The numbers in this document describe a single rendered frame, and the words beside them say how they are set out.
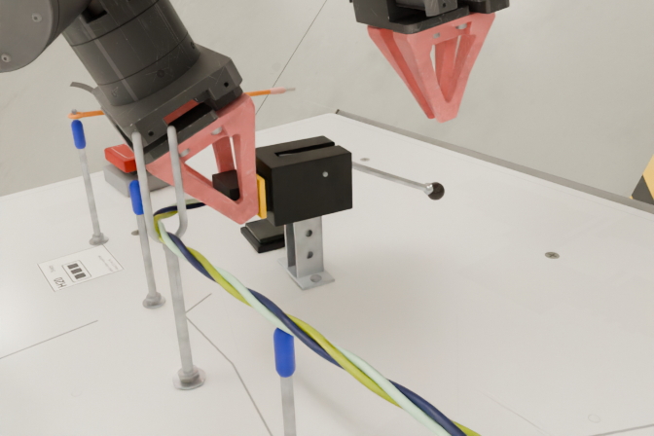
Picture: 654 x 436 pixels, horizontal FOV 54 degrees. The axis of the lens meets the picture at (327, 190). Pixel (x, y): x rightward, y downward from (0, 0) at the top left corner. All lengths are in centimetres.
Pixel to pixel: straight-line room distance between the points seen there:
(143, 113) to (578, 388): 26
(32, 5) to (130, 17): 8
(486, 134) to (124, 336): 150
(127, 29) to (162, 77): 3
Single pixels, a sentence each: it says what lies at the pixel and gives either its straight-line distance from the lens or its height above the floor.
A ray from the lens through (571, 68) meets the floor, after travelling 184.
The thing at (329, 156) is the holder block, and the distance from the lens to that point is 40.
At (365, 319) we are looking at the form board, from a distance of 40.
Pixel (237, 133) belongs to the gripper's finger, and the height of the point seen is 119.
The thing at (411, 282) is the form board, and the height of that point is 103.
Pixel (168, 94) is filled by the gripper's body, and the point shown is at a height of 123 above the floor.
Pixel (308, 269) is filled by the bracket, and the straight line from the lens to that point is 44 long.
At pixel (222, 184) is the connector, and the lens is 40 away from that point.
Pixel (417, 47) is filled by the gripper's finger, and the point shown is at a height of 112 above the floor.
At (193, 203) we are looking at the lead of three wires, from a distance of 40.
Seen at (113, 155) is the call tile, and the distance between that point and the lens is 62.
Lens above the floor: 138
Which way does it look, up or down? 43 degrees down
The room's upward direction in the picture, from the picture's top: 53 degrees counter-clockwise
